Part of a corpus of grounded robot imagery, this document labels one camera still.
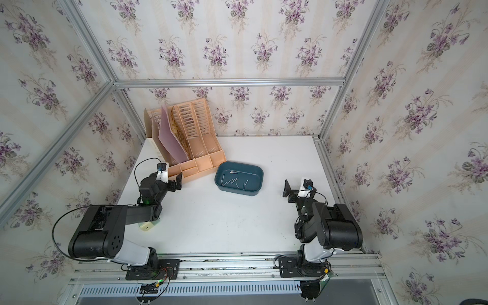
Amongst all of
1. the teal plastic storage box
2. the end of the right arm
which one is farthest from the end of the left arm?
the end of the right arm

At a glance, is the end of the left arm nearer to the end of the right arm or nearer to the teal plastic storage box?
the teal plastic storage box

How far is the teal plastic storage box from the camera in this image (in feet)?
3.18
